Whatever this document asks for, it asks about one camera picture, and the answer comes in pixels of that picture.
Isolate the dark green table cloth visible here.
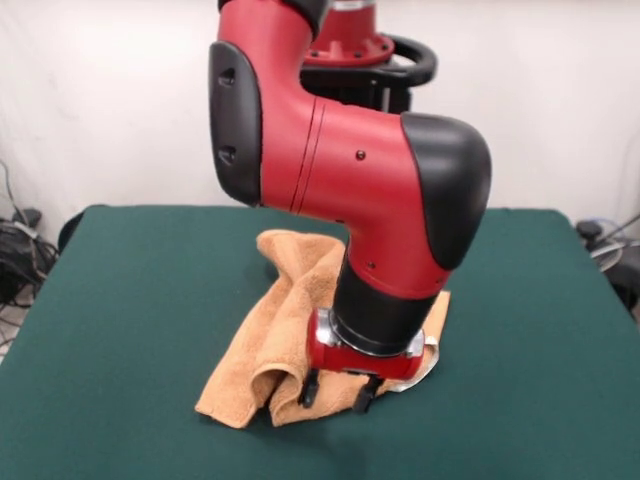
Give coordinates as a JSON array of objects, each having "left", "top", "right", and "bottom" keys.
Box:
[{"left": 0, "top": 203, "right": 640, "bottom": 480}]

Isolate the black bulky object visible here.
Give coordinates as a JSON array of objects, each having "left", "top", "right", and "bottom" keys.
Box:
[{"left": 607, "top": 259, "right": 640, "bottom": 321}]

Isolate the tan terry towel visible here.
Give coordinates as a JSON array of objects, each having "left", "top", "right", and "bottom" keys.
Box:
[{"left": 193, "top": 229, "right": 452, "bottom": 429}]

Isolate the small black power brick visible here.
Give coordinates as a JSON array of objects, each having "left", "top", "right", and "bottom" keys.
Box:
[{"left": 12, "top": 207, "right": 44, "bottom": 227}]

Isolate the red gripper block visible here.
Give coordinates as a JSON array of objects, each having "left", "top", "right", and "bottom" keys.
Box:
[{"left": 297, "top": 309, "right": 426, "bottom": 416}]

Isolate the black robot pedestal with handle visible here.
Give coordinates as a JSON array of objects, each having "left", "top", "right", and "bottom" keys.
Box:
[{"left": 298, "top": 32, "right": 439, "bottom": 115}]

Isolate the bundle of black cables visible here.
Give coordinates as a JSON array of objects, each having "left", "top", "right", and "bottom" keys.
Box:
[{"left": 0, "top": 159, "right": 61, "bottom": 361}]

